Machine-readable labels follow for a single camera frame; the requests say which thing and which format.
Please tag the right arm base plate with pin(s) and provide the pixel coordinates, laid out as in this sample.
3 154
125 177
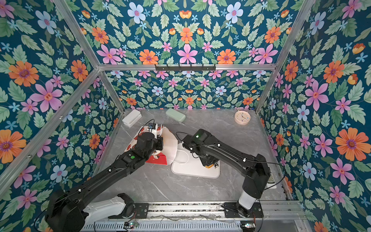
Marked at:
235 210

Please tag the aluminium front rail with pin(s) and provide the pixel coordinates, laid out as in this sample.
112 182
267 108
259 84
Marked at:
210 210

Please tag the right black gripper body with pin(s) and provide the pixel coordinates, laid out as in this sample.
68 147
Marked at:
206 161

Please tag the white slotted cable duct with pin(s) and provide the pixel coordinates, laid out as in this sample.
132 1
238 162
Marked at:
163 226

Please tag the white plastic tray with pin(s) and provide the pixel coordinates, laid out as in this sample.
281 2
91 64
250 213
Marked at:
190 165

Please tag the red white paper bag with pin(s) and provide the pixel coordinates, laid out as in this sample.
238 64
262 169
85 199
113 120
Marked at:
167 149

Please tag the white remote control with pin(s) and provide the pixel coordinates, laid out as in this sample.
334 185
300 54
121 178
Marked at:
271 184

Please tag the mint green glasses case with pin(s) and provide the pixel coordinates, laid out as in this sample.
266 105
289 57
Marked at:
175 115

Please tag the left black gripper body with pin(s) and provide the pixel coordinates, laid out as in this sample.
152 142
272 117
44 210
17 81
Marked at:
159 144

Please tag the black hook rail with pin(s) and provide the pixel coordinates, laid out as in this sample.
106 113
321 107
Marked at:
180 68

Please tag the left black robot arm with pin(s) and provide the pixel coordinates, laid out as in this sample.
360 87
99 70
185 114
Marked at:
70 211

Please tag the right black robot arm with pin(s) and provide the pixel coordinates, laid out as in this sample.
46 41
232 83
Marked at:
254 169

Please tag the white flat box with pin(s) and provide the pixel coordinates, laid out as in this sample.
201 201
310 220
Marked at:
131 118

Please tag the pink round alarm clock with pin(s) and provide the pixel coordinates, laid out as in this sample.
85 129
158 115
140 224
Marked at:
242 117

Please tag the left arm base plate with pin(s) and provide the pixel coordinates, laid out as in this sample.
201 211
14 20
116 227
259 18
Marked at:
135 210

